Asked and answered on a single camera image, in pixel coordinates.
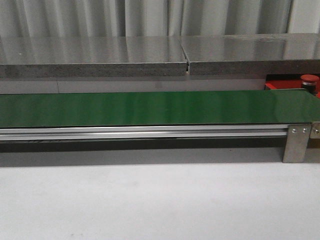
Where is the red plastic tray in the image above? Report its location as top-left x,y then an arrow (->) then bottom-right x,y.
264,79 -> 320,99

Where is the green conveyor belt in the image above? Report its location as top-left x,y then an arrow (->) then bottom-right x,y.
0,90 -> 320,128

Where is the right grey stone slab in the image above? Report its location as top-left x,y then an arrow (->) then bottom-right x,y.
180,33 -> 320,77

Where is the grey stone slab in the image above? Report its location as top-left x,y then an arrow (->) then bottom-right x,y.
0,36 -> 187,78
180,33 -> 320,77

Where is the left grey stone slab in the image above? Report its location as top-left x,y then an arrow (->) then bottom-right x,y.
0,36 -> 187,78

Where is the grey pleated curtain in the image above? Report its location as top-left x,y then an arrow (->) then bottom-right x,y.
0,0 -> 293,37

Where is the aluminium conveyor side rail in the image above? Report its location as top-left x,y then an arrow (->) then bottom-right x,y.
0,124 -> 289,141

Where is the steel conveyor support bracket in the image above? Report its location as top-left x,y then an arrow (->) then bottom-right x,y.
282,124 -> 312,163

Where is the brass end bracket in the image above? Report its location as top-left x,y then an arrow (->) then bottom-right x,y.
308,121 -> 320,149

